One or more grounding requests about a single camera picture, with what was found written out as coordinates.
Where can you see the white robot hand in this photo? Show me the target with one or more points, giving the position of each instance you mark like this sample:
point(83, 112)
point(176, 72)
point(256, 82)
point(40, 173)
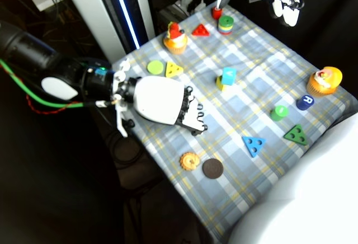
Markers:
point(285, 3)
point(159, 98)

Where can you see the blue cube block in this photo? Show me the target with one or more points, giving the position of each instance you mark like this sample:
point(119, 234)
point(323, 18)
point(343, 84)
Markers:
point(228, 77)

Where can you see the yellow triangle block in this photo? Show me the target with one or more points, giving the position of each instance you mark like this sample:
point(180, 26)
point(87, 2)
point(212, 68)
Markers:
point(169, 73)

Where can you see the green round toy cookie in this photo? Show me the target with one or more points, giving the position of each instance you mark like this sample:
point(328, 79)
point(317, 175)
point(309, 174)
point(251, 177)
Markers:
point(155, 67)

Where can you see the toy strawberry cupcake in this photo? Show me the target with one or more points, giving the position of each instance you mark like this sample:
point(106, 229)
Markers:
point(174, 45)

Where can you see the yellow cube block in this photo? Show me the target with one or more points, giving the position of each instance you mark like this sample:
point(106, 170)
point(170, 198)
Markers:
point(221, 87)

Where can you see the red cylinder block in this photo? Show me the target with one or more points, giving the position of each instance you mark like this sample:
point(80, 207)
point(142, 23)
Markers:
point(216, 14)

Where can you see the tan toy butter cookie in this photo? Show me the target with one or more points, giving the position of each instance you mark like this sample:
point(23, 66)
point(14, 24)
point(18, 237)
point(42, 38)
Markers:
point(186, 164)

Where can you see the red triangle block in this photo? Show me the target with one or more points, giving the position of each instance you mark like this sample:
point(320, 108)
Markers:
point(195, 33)

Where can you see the blue plaid tablecloth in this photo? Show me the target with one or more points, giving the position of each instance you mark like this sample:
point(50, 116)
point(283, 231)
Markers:
point(237, 121)

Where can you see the grey metal box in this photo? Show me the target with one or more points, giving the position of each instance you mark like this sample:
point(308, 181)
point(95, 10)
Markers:
point(169, 13)

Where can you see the brown toy chocolate cookie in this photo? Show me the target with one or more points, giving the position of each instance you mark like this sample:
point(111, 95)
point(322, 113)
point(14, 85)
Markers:
point(212, 168)

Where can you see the toy cupcake with yellow fruit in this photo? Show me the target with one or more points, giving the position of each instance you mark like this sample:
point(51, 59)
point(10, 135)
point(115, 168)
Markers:
point(321, 87)

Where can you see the blue triangle block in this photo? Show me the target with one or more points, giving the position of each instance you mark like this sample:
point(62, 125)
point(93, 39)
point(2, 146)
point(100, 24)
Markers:
point(246, 139)

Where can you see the white power strip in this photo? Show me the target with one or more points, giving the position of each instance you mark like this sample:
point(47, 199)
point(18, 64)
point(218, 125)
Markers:
point(181, 4)

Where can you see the blue cylinder block letter R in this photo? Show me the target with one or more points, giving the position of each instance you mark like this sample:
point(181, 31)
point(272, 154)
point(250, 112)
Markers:
point(303, 105)

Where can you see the white column with blue light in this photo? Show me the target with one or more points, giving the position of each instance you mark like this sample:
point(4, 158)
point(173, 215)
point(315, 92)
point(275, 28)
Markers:
point(92, 11)

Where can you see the green cylinder block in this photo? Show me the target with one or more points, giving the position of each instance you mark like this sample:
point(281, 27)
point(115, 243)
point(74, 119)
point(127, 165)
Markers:
point(277, 115)

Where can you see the green triangle block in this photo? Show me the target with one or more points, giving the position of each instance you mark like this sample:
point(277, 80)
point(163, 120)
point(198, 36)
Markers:
point(297, 135)

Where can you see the large white rounded body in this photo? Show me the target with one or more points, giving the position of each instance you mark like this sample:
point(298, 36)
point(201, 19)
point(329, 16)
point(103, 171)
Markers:
point(307, 199)

